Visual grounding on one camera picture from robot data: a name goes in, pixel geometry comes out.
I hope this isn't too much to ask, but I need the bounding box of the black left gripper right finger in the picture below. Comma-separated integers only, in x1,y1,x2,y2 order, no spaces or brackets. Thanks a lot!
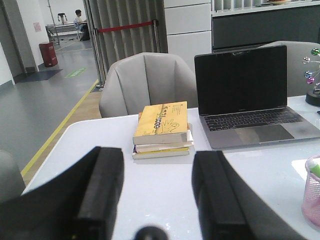
192,150,304,240

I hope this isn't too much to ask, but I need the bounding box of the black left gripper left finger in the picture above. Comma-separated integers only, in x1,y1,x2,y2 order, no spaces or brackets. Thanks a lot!
0,147,124,240

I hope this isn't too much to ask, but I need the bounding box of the green highlighter pen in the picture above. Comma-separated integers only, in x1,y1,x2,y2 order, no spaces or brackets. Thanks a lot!
308,159,320,178

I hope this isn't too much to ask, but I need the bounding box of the pink mesh pen holder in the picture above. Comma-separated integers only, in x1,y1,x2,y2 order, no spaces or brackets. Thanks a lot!
301,154,320,228

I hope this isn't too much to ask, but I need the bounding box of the middle cream book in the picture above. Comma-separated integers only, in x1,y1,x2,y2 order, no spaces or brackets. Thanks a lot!
134,124,194,153

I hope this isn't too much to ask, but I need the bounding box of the bottom pale book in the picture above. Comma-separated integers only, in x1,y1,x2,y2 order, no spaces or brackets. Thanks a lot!
132,147,190,160

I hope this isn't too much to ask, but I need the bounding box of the top yellow book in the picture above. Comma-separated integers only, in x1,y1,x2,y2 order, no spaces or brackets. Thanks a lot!
132,101,188,145

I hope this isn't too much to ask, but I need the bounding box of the grey open laptop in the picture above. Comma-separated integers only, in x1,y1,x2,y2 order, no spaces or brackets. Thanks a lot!
194,45,320,150

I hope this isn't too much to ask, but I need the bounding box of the ferris wheel desk ornament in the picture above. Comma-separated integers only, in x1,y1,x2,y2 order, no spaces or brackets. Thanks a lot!
302,48,320,107

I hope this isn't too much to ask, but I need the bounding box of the grey right chair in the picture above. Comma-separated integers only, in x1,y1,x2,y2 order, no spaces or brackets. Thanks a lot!
262,40,320,97

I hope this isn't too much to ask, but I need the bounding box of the grey chair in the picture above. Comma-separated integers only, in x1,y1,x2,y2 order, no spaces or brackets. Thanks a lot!
98,52,198,118
262,40,320,97

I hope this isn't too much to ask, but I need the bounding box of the grey left chair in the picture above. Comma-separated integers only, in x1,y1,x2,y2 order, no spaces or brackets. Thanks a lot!
98,52,198,118

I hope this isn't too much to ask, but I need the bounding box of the red trash bin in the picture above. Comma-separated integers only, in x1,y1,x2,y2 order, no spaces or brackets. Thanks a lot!
39,42,58,67

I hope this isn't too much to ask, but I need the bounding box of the seated person in background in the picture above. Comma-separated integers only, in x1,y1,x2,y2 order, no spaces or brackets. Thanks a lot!
74,9,90,41

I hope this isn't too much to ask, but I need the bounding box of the white cabinet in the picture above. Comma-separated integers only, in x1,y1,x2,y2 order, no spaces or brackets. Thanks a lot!
163,0,212,71

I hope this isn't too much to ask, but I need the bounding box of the red barrier belt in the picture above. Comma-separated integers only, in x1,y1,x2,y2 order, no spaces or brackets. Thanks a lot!
97,19,159,33

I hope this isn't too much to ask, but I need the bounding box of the fruit bowl on counter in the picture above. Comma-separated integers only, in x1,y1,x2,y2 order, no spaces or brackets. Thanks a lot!
267,0,291,6

